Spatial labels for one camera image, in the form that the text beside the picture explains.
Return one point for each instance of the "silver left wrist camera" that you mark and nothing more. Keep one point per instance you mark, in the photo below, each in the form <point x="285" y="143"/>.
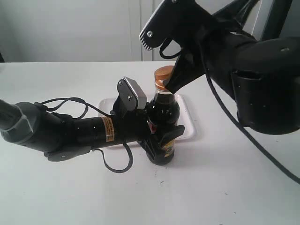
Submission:
<point x="131" y="96"/>

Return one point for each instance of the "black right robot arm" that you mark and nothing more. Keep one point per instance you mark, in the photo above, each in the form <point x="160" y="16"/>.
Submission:
<point x="262" y="77"/>

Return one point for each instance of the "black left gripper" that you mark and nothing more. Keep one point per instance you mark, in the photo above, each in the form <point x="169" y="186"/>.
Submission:
<point x="132" y="126"/>

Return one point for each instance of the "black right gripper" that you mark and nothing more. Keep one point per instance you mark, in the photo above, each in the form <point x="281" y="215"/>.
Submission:
<point x="189" y="65"/>

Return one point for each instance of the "dark door frame post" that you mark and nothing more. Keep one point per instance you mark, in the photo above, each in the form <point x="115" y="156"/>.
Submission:
<point x="276" y="19"/>

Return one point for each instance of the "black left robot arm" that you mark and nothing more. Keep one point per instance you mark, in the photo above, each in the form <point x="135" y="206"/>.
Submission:
<point x="61" y="137"/>

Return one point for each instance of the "dark soy sauce bottle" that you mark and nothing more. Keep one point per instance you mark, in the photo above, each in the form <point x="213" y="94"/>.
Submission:
<point x="164" y="109"/>

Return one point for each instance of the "white rectangular plastic tray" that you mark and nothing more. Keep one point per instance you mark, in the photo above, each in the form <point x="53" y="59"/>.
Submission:
<point x="184" y="118"/>

